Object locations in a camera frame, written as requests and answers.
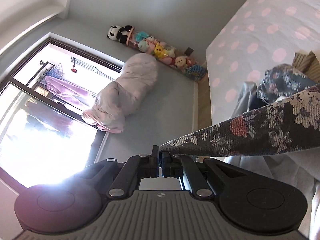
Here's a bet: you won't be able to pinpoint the dark floral denim pants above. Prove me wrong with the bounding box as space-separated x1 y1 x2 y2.
159 64 319 157

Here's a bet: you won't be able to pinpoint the balcony clothes drying rack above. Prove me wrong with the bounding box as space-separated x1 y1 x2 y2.
31 57 120 111

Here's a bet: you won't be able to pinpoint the cream white sweatshirt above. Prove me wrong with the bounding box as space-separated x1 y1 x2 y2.
224 151 319 239

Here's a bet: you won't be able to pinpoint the dark framed window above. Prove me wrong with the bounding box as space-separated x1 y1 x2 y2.
1 37 123 193

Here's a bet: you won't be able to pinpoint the light grey garment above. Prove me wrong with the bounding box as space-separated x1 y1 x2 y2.
231 81 267 118

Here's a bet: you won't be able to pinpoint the olive striped garment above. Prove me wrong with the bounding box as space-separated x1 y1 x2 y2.
292 51 320 83

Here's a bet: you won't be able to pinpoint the pink rolled duvet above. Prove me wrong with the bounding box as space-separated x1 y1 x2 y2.
82 53 158 133

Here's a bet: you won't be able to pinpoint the pink polka dot bed sheet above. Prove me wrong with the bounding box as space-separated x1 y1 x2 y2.
206 0 319 124

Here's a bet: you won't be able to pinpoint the plush toy storage tube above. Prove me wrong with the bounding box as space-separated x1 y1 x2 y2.
123 27 207 82

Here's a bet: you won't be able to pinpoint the panda plush toy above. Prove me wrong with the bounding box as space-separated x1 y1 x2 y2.
107 25 133 44

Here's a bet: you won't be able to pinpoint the black wall socket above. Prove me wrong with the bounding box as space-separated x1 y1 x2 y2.
184 47 194 56

